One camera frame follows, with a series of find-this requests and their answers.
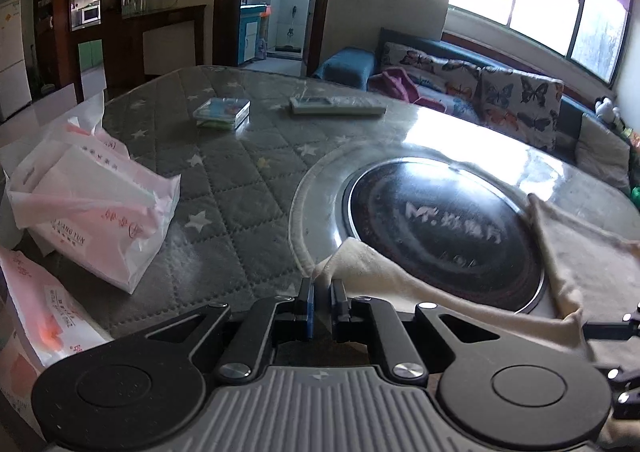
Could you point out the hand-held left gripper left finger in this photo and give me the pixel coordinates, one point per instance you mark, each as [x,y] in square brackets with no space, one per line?
[311,312]

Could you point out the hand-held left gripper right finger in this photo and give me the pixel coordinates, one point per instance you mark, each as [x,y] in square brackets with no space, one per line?
[337,312]

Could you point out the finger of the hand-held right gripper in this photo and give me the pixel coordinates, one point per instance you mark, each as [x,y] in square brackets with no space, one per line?
[627,394]
[610,331]

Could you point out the cream fleece garment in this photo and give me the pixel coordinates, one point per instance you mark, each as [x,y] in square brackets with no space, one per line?
[590,252]

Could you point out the round black induction hob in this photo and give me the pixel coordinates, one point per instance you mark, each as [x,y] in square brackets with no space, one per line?
[440,252]

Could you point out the plain grey cushion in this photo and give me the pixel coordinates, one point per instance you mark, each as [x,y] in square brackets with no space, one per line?
[602,151]

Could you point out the white remote control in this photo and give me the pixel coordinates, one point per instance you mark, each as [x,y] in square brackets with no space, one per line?
[335,105]

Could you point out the small clear card box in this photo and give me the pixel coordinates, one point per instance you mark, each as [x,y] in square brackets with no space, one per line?
[220,112]

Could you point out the panda plush toy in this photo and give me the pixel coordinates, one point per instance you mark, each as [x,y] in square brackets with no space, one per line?
[606,110]

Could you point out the white pink printed plastic bag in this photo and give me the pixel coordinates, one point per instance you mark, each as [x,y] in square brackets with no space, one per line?
[100,232]
[35,322]

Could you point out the pink crumpled cloth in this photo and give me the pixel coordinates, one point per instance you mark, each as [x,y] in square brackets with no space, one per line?
[400,86]

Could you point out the large butterfly print cushion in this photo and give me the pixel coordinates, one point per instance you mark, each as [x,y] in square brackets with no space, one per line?
[520,104]

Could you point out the blue corner sofa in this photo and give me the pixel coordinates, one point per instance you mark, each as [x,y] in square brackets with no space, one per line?
[350,64]

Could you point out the light blue cabinet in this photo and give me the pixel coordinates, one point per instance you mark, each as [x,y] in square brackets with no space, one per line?
[252,31]

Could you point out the dark wooden sideboard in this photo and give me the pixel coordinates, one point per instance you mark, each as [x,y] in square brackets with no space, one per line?
[165,19]

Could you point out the row of glass jars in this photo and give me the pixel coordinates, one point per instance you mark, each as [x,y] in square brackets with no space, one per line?
[135,2]

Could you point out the white microwave oven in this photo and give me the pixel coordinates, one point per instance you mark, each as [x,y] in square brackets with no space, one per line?
[90,15]

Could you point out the white refrigerator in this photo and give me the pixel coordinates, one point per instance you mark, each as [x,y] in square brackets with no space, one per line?
[12,56]

